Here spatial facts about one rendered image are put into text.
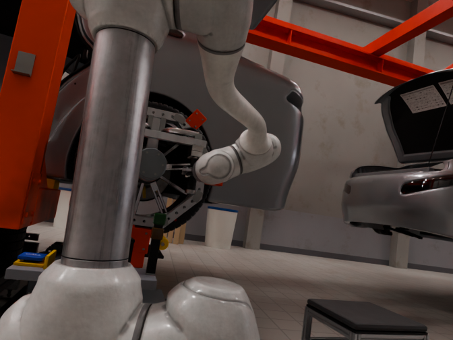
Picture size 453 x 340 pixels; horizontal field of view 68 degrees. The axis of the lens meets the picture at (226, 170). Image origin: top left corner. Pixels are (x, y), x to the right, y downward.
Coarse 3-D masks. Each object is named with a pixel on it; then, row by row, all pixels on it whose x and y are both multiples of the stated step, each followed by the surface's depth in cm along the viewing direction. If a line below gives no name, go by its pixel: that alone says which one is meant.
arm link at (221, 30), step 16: (176, 0) 55; (192, 0) 55; (208, 0) 56; (224, 0) 56; (240, 0) 57; (176, 16) 58; (192, 16) 58; (208, 16) 58; (224, 16) 58; (240, 16) 59; (192, 32) 62; (208, 32) 61; (224, 32) 61; (240, 32) 62; (208, 48) 65; (224, 48) 64
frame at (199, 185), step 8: (152, 112) 159; (160, 112) 156; (168, 112) 157; (168, 120) 158; (176, 120) 157; (184, 120) 158; (200, 184) 159; (200, 192) 158; (184, 200) 160; (192, 200) 159; (176, 208) 155; (184, 208) 156; (136, 216) 149; (168, 216) 153; (176, 216) 154; (136, 224) 149; (144, 224) 150; (152, 224) 151; (168, 224) 153
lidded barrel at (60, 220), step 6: (60, 192) 563; (66, 192) 560; (60, 198) 562; (66, 198) 559; (60, 204) 560; (66, 204) 559; (60, 210) 559; (66, 210) 558; (60, 216) 558; (66, 216) 558; (54, 222) 564; (60, 222) 557; (66, 222) 558
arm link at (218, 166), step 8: (208, 152) 102; (216, 152) 99; (224, 152) 101; (232, 152) 104; (200, 160) 103; (208, 160) 98; (216, 160) 98; (224, 160) 98; (232, 160) 101; (200, 168) 101; (208, 168) 98; (216, 168) 97; (224, 168) 98; (232, 168) 100; (240, 168) 105; (200, 176) 104; (208, 176) 99; (216, 176) 98; (224, 176) 99; (232, 176) 104
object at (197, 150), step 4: (192, 144) 137; (188, 148) 145; (192, 148) 137; (196, 148) 137; (200, 148) 137; (188, 152) 143; (192, 152) 136; (196, 152) 137; (200, 152) 137; (188, 156) 141; (192, 156) 136; (196, 156) 137; (200, 156) 137
